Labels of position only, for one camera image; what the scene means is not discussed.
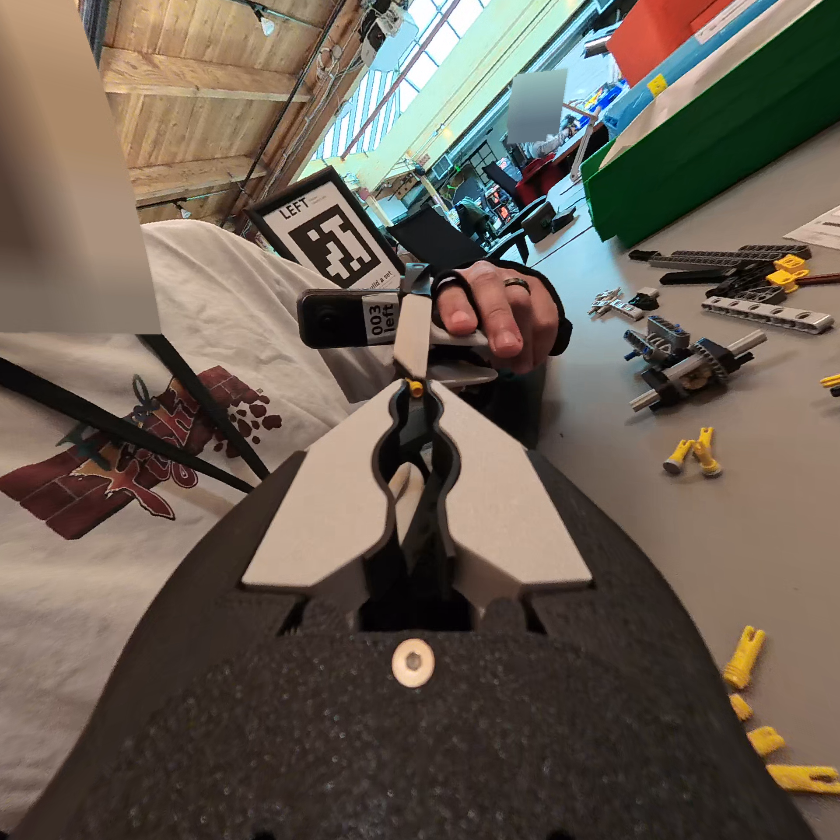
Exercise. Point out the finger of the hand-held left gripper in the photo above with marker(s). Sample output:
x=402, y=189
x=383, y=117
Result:
x=410, y=334
x=459, y=375

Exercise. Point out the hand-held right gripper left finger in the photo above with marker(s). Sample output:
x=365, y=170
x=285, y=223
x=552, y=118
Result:
x=321, y=518

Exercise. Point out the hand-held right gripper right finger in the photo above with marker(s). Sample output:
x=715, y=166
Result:
x=518, y=518

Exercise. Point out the pile of yellow lego pins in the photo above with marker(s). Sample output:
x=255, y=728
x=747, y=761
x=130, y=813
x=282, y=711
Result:
x=745, y=656

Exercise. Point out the small light grey lego assembly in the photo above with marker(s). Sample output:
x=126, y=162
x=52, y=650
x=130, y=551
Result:
x=613, y=303

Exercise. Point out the small black grey lego piece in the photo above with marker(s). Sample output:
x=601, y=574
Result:
x=646, y=298

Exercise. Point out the lego gear axle assembly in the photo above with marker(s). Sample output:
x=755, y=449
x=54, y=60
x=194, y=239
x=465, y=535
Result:
x=682, y=367

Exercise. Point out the bundle of black lego beams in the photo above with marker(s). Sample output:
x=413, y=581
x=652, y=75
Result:
x=722, y=257

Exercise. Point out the light grey lego beam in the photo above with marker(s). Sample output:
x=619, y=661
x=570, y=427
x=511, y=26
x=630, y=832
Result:
x=768, y=315

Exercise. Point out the person's left hand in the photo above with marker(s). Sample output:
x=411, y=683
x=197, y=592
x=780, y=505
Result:
x=512, y=315

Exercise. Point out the black office chair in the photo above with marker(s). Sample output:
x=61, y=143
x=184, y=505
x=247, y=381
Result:
x=439, y=236

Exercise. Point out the green storage bin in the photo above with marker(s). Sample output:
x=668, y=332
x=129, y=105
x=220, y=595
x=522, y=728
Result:
x=689, y=177

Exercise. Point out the light blue box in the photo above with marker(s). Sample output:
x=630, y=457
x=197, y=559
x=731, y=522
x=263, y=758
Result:
x=656, y=92

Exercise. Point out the white printed paper sheet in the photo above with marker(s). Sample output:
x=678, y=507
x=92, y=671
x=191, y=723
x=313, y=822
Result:
x=820, y=229

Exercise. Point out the red orange box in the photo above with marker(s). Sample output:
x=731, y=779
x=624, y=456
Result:
x=669, y=33

